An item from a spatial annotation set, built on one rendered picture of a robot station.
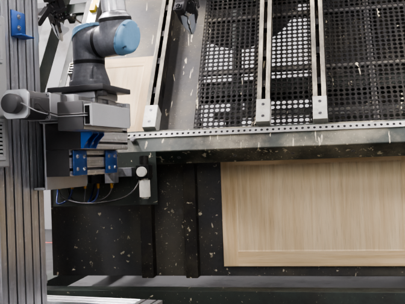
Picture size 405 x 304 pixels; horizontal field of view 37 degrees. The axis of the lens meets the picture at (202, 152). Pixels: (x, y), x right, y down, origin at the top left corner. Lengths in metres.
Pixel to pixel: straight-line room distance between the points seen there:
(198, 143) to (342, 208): 0.73
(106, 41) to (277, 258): 1.35
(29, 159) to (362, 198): 1.52
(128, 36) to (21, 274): 0.88
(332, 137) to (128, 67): 1.11
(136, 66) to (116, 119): 1.13
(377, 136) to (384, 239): 0.52
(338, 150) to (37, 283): 1.34
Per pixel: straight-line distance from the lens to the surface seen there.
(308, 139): 2.64
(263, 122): 2.69
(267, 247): 2.92
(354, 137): 2.64
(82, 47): 2.24
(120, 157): 2.77
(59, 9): 3.00
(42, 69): 3.32
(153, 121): 2.80
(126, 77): 3.09
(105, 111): 1.96
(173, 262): 3.03
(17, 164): 2.09
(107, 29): 2.16
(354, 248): 2.91
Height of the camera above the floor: 0.77
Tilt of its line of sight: 1 degrees up
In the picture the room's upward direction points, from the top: 2 degrees counter-clockwise
